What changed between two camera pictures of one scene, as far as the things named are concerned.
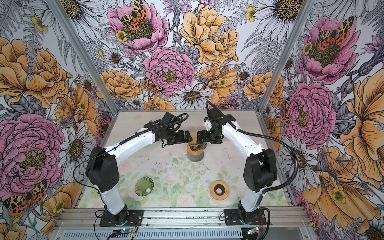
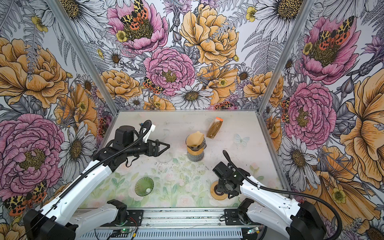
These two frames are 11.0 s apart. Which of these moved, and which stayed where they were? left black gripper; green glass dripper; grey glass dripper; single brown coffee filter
Moved: left black gripper
Stayed: grey glass dripper; single brown coffee filter; green glass dripper
